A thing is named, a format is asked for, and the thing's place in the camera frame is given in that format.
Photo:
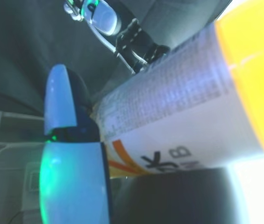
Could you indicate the orange drink bottle white cap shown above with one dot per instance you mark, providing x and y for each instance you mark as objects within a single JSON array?
[{"x": 169, "y": 116}]

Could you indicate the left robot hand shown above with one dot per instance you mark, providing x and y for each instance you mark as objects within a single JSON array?
[{"x": 71, "y": 182}]

